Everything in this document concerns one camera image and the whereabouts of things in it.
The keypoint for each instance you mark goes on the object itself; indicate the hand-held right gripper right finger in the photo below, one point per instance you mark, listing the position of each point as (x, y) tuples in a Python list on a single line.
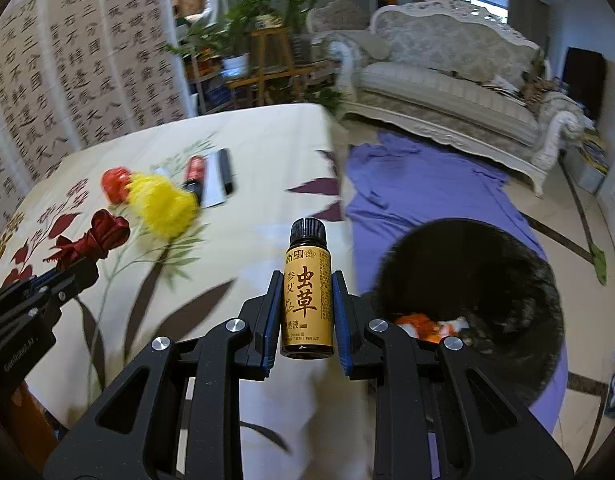
[(340, 320)]

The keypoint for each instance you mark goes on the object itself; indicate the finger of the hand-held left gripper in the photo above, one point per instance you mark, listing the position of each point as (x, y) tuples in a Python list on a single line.
[(72, 285), (35, 286)]

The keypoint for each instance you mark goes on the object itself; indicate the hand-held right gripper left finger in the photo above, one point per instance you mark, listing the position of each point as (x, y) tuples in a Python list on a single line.
[(275, 320)]

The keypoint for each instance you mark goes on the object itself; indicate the small yellow label bottle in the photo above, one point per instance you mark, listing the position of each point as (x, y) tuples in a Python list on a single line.
[(307, 300)]

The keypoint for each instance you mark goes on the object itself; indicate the dark red plastic bag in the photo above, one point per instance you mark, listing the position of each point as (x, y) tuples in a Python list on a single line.
[(102, 232)]

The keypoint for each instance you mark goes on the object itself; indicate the yellow foam fruit net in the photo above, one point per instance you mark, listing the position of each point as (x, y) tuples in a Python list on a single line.
[(162, 207)]

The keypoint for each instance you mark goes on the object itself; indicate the white box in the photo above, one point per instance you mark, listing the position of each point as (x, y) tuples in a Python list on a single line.
[(212, 185)]

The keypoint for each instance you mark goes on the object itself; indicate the black bag lined bin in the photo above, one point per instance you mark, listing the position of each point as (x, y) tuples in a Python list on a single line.
[(487, 270)]

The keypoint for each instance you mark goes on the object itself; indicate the red black tube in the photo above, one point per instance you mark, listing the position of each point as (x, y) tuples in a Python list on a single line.
[(195, 174)]

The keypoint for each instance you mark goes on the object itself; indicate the floral cream tablecloth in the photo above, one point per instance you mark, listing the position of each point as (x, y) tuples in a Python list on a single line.
[(267, 185)]

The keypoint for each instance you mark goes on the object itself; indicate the purple floor cloth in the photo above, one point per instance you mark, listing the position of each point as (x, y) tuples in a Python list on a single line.
[(412, 185)]

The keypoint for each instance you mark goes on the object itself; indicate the small bushy green plant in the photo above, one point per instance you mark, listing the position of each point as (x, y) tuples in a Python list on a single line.
[(327, 99)]

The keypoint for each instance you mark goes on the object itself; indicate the ornate white grey sofa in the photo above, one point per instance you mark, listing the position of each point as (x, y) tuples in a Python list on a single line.
[(437, 90)]

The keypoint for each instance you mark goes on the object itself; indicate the potted plant white pot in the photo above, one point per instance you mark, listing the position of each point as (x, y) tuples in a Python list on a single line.
[(235, 65)]

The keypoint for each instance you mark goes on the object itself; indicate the green slipper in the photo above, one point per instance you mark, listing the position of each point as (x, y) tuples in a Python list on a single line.
[(597, 265)]

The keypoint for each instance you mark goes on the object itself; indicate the striped cushion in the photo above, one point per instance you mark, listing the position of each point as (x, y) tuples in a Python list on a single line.
[(373, 47)]

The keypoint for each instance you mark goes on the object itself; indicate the loose papers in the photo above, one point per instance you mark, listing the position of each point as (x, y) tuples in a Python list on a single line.
[(502, 89)]

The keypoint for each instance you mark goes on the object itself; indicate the wooden plant stand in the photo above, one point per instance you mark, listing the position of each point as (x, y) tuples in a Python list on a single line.
[(270, 31)]

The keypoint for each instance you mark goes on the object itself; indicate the storage box with clutter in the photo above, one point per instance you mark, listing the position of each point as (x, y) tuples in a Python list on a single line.
[(592, 165)]

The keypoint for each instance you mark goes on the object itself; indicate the small ornament on stand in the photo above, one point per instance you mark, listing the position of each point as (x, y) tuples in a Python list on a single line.
[(268, 22)]

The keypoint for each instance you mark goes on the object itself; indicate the ornate grey armchair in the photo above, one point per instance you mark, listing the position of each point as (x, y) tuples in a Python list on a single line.
[(337, 20)]

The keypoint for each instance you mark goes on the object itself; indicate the brown patterned bag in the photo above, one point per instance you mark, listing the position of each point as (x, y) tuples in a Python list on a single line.
[(537, 85)]

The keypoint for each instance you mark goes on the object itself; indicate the tall green leafy plant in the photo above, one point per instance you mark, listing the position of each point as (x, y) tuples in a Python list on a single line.
[(300, 0)]

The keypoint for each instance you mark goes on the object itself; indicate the black covered television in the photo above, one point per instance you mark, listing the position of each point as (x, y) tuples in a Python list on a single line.
[(585, 85)]

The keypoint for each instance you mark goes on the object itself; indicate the window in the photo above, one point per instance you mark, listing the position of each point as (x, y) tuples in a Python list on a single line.
[(480, 0)]

